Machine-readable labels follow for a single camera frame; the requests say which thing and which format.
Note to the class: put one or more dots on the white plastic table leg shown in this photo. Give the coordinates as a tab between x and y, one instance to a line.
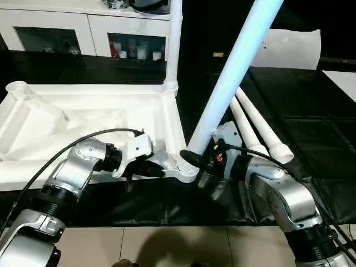
173	39
233	72
267	130
247	130

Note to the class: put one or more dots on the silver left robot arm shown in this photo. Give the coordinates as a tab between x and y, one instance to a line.
61	189

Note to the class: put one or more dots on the black robot foot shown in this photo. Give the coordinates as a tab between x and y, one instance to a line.
125	263

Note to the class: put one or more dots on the small yellow label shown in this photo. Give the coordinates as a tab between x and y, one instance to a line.
218	55

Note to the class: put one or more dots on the black work mat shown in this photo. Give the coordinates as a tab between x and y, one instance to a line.
328	144

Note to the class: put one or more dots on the white flat panel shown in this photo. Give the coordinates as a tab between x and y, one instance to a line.
295	50

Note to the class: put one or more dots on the white sheet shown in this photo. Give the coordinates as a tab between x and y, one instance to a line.
342	83

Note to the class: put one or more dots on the white glass-door cabinet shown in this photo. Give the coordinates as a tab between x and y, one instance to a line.
83	25

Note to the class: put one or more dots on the grey bag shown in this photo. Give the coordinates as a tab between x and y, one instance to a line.
149	4

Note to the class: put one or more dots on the clear small items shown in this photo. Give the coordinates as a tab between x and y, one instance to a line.
115	3

